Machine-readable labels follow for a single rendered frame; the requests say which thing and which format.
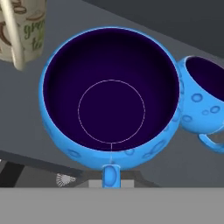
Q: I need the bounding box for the white ribbed round object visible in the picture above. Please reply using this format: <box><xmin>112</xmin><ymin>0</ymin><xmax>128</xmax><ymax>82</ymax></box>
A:
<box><xmin>55</xmin><ymin>172</ymin><xmax>78</xmax><ymax>187</ymax></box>

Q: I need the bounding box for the large blue dotted mug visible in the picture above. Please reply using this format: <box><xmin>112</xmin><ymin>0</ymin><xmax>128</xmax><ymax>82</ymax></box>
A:
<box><xmin>38</xmin><ymin>26</ymin><xmax>184</xmax><ymax>189</ymax></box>

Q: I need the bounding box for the beige printed mug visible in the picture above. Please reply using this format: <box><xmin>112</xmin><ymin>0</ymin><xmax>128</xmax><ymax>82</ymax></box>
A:
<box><xmin>0</xmin><ymin>0</ymin><xmax>48</xmax><ymax>72</ymax></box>

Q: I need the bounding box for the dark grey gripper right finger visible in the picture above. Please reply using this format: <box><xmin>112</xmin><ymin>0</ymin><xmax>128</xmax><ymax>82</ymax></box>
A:
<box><xmin>119</xmin><ymin>170</ymin><xmax>161</xmax><ymax>188</ymax></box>

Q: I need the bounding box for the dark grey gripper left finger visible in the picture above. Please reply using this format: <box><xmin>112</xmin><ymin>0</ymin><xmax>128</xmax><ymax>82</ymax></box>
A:
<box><xmin>73</xmin><ymin>171</ymin><xmax>103</xmax><ymax>188</ymax></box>

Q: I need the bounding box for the small blue dotted mug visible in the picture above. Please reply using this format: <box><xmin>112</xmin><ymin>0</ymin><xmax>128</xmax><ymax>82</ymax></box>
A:
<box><xmin>176</xmin><ymin>55</ymin><xmax>224</xmax><ymax>154</ymax></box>

